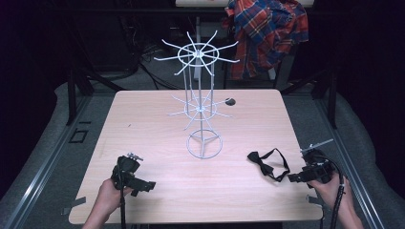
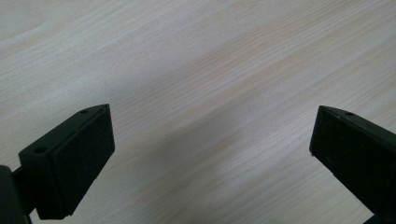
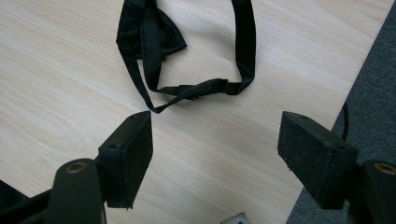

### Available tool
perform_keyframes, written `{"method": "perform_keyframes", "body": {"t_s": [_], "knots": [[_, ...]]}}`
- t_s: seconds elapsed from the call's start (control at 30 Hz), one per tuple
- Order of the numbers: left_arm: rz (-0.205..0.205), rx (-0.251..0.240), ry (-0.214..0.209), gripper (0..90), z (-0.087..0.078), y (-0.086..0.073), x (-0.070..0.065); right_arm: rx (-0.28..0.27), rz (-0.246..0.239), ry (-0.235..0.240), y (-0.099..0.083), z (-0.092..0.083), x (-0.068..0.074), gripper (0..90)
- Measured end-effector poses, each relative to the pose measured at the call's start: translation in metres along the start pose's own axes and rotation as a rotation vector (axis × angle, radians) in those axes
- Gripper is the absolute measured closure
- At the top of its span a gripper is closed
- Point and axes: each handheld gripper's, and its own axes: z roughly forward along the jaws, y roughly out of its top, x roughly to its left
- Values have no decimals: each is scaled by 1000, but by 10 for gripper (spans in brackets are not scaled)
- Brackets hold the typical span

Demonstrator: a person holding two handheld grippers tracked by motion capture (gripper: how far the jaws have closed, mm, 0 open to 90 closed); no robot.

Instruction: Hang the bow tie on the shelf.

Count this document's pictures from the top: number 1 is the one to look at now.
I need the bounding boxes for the black metal frame stand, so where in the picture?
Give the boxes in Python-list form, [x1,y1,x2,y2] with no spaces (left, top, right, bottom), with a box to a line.
[65,61,126,127]
[280,68,339,130]

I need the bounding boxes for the red blue plaid shirt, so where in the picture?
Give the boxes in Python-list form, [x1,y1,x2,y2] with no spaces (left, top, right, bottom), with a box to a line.
[222,0,309,81]

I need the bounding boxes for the black bow tie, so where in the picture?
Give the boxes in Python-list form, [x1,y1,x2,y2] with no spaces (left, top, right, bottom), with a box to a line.
[246,147,291,183]

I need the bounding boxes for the aluminium floor rail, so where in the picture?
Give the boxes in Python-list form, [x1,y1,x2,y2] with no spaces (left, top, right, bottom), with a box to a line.
[313,94,385,229]
[2,94,94,229]

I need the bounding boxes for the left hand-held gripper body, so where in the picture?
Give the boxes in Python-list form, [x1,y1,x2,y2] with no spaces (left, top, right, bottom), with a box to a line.
[110,152,145,192]

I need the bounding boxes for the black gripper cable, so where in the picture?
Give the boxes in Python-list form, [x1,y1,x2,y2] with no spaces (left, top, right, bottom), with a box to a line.
[318,154,347,229]
[116,156,128,229]

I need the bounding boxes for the grey tape strip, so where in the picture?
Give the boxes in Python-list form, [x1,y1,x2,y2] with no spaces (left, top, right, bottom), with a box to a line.
[61,196,87,217]
[306,194,325,207]

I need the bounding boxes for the person's left hand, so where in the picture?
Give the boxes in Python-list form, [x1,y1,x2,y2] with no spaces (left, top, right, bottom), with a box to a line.
[95,177,135,218]

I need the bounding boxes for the black floor cables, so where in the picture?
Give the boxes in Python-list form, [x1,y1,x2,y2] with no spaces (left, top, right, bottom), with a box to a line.
[135,42,184,91]

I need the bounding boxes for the person's right hand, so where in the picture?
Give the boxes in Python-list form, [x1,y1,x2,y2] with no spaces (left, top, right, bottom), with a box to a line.
[307,173,349,209]

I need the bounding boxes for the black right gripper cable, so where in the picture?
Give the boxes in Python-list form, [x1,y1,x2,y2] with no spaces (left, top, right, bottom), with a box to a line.
[318,154,347,229]

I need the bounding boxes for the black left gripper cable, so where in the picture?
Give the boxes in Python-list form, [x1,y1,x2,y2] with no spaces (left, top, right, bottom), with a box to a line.
[116,156,128,229]

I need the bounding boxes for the white wire display rack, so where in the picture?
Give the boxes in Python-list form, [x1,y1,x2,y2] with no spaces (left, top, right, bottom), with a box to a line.
[153,30,241,160]

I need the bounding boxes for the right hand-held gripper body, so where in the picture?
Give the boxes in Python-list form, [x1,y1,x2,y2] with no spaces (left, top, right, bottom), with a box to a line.
[299,138,344,186]

